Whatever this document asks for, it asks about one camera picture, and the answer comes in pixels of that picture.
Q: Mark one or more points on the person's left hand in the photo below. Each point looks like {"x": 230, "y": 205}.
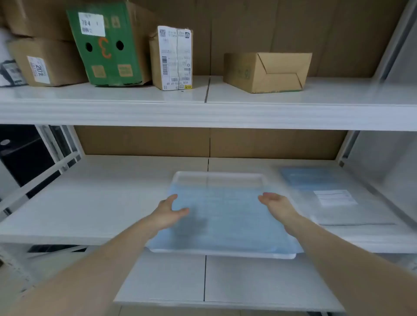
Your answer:
{"x": 166, "y": 215}

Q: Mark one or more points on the person's right hand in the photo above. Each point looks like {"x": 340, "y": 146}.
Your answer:
{"x": 280, "y": 208}

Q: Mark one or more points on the blue cloth sheet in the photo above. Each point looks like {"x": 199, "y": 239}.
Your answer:
{"x": 228, "y": 221}

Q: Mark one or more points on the white plastic tray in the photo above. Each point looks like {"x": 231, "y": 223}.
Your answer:
{"x": 221, "y": 177}

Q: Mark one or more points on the person's right forearm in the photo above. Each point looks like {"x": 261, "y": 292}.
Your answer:
{"x": 342, "y": 260}

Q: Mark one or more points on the person's left forearm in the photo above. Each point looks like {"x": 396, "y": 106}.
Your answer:
{"x": 97, "y": 270}

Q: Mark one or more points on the clear plastic bag with label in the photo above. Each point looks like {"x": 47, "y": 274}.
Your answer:
{"x": 352, "y": 215}

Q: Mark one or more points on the brown cardboard back panel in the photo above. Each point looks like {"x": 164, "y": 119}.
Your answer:
{"x": 163, "y": 141}
{"x": 244, "y": 29}

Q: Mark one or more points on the white metal shelving rack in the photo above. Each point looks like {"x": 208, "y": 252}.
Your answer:
{"x": 260, "y": 110}

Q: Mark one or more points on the small brown cardboard box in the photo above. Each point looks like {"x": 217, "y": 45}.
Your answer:
{"x": 280, "y": 71}

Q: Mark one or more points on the black drawer cabinet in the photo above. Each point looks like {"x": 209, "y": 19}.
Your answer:
{"x": 22, "y": 159}

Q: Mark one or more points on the tall box with white labels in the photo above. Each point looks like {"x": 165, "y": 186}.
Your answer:
{"x": 172, "y": 58}

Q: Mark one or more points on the green cardboard box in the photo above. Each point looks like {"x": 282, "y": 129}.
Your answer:
{"x": 110, "y": 62}

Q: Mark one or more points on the brown box with white label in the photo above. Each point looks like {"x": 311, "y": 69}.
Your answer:
{"x": 65, "y": 62}

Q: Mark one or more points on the white foam package yellow tape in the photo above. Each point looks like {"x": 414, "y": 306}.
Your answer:
{"x": 6, "y": 49}

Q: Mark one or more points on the large plain brown cardboard box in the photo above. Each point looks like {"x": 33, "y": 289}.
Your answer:
{"x": 39, "y": 19}

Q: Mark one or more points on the white window frame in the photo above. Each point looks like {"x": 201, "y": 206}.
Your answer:
{"x": 53, "y": 143}

